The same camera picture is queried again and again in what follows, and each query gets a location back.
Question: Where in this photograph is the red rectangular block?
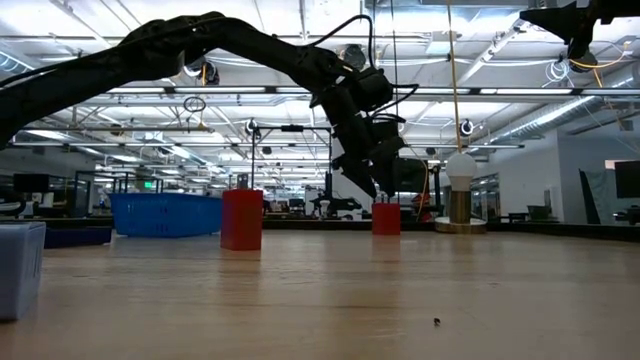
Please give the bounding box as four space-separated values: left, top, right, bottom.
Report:
220 188 265 252
371 201 402 237

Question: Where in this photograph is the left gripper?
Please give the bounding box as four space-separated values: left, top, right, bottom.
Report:
319 84 410 199

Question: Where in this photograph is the blue plastic basket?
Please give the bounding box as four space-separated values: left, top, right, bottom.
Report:
108 192 224 239

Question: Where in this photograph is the black hanging coiled cable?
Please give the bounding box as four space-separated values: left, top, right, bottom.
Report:
387 0 401 89

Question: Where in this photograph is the black rig frame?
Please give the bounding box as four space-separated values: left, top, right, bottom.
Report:
249 124 334 201

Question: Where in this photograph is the yellow hanging cable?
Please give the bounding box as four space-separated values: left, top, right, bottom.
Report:
445 0 464 154
421 158 432 221

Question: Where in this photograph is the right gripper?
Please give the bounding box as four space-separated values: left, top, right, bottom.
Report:
518 0 640 59

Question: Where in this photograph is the black wall screen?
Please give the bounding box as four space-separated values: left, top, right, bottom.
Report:
394 157 429 194

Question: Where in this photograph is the silver ventilation duct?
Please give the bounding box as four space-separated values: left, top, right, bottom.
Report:
492 94 609 145

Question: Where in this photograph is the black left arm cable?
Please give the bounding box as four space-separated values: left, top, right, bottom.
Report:
309 13 422 119

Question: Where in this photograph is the black desk monitor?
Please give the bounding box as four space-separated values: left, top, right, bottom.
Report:
12 172 51 194

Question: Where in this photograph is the white bulb lamp wooden base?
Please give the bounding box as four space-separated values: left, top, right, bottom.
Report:
433 152 488 235

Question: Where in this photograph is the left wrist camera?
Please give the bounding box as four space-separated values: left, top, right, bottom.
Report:
349 66 397 112

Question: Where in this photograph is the light blue power adapter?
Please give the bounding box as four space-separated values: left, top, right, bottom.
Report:
0 221 47 322

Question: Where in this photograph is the dark blue digital display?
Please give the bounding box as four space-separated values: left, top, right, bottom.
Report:
43 226 113 250

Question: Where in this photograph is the dark leaning panel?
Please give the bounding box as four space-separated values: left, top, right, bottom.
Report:
578 168 605 226

